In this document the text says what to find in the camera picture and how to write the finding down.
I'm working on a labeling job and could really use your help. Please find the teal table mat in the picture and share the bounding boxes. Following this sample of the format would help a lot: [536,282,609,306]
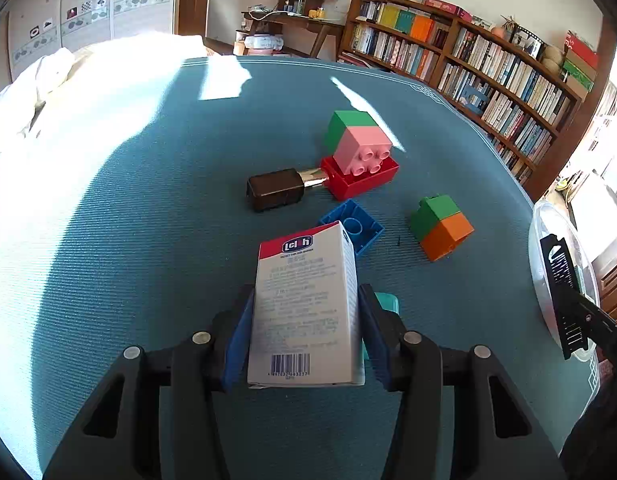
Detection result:
[27,54,605,480]

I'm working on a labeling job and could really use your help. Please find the blue toy brick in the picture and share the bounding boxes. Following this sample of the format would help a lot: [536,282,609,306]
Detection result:
[318,200,385,257]

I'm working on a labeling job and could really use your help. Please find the wooden desk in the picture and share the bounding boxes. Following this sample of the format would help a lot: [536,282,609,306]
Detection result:
[242,11,345,58]

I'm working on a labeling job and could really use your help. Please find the white red carton box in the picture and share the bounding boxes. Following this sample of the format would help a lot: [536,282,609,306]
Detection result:
[246,221,365,389]

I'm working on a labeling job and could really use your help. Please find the black comb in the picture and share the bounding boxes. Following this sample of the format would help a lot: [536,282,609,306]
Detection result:
[541,234,589,360]

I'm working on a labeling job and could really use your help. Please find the white bedding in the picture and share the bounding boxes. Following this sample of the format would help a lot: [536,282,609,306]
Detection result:
[0,30,210,231]

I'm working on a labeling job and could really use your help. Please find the white sliding wardrobe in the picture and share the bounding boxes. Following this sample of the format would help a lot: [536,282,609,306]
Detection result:
[8,0,174,78]

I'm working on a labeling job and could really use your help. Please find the green pink toy brick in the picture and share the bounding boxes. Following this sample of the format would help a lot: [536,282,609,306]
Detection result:
[325,110,392,177]

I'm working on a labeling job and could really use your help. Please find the green orange toy brick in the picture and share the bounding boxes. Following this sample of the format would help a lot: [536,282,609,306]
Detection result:
[409,195,475,262]

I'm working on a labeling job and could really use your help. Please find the red long toy brick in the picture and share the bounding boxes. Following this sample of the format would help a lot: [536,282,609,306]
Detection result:
[319,156,400,202]

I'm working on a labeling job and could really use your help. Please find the teal oval case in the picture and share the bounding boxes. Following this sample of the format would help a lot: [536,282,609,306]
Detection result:
[376,292,400,314]

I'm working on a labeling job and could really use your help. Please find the wooden bookshelf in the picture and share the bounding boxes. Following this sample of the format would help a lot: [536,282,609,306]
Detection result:
[338,0,585,200]

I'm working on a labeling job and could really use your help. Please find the brown lipstick tube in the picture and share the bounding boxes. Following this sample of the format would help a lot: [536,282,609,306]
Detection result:
[246,168,329,212]

